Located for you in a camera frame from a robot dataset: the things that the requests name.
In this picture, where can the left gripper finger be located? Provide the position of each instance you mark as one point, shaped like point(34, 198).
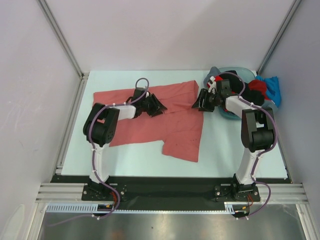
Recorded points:
point(156, 113)
point(156, 105)

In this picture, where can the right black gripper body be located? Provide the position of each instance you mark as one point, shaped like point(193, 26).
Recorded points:
point(213, 97)

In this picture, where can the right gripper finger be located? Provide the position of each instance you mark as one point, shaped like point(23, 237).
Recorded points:
point(200, 102)
point(206, 109)

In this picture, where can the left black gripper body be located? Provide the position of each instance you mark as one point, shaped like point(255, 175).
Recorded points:
point(148, 106)

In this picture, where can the pink t shirt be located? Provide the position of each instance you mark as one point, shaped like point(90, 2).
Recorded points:
point(179, 127)

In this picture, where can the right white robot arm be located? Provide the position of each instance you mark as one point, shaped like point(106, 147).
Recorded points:
point(259, 133)

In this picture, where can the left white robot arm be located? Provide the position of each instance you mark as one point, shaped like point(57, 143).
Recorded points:
point(101, 123)

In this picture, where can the bright red t shirt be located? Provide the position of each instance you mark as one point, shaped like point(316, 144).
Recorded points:
point(218, 78)

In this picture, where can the grey blue t shirt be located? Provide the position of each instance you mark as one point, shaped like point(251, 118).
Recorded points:
point(213, 72)

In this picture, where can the black t shirt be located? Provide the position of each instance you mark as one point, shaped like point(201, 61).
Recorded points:
point(237, 87)

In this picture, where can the dark red t shirt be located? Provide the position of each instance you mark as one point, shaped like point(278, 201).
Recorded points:
point(258, 88)

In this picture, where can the left aluminium corner post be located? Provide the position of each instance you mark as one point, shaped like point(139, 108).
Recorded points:
point(53, 23)

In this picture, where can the aluminium corner post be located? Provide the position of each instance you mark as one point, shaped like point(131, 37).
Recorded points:
point(53, 23)
point(293, 9)

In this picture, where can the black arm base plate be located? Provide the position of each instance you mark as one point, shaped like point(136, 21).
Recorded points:
point(174, 193)

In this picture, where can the white slotted cable duct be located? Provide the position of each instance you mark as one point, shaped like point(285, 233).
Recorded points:
point(223, 208)

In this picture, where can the right aluminium corner post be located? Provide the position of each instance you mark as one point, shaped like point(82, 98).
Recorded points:
point(293, 9)

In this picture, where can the aluminium front frame rail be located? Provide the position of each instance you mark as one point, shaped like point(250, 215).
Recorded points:
point(74, 193)

